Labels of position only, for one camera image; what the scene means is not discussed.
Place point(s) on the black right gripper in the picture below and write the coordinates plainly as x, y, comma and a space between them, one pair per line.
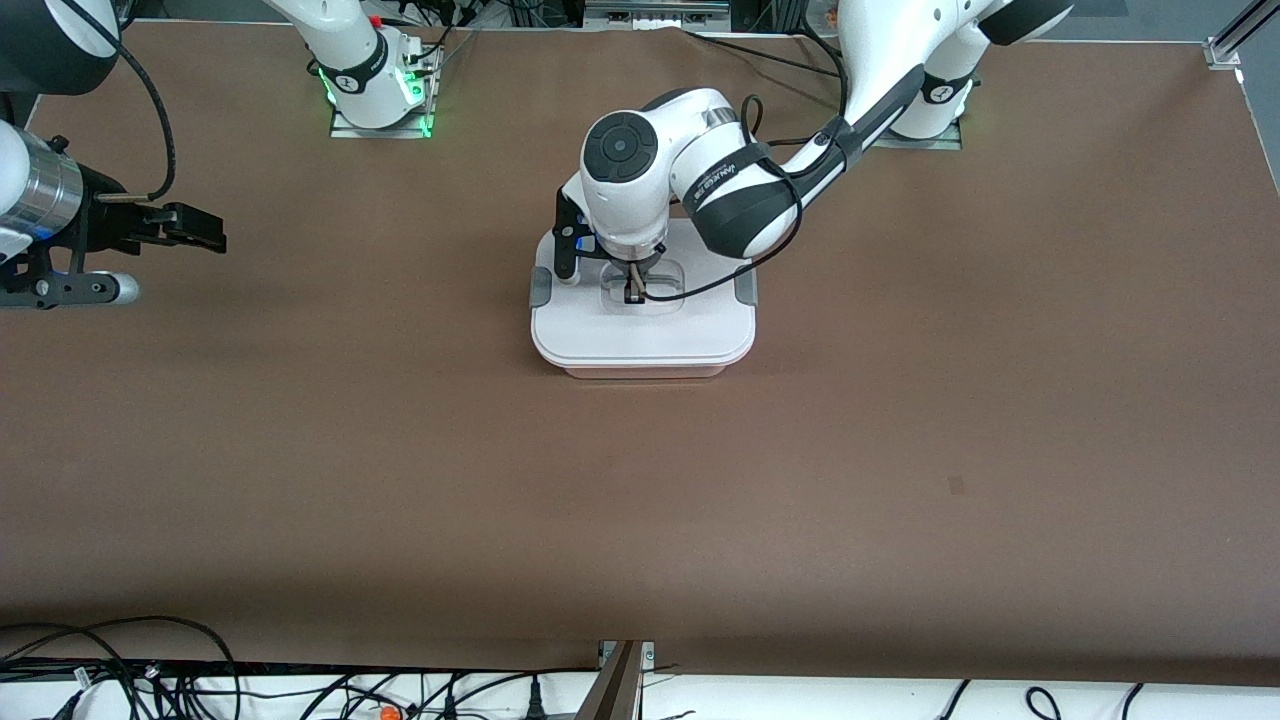
104, 216

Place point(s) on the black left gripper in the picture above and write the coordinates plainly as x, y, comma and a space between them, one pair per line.
636, 272

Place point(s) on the white box lid grey latches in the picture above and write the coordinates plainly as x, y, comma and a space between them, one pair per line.
600, 335

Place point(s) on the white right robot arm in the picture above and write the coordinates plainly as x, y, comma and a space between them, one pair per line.
355, 60

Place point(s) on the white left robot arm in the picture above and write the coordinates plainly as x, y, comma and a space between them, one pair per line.
620, 148

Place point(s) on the pink plastic box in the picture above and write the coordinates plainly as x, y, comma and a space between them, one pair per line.
640, 373

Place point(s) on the brown table mat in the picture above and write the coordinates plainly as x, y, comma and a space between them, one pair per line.
640, 520

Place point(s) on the aluminium corner profile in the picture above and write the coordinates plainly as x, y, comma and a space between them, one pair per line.
1222, 50

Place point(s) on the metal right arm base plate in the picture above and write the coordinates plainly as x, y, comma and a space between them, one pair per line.
385, 132

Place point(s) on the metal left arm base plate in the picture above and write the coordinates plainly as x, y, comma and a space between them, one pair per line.
930, 143

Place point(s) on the aluminium profile post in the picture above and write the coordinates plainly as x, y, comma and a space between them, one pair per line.
615, 690

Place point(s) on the black edge rail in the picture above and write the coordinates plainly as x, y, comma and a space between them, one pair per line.
300, 670

